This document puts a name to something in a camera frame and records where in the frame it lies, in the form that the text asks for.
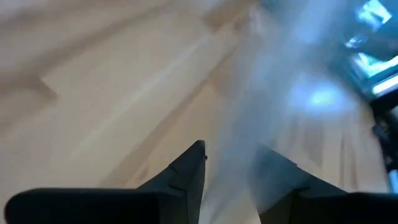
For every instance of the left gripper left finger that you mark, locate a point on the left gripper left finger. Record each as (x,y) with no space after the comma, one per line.
(124,205)

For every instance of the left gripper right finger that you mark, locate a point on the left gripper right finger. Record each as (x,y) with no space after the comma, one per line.
(311,202)

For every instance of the clear plastic bag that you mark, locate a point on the clear plastic bag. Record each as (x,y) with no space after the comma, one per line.
(280,93)

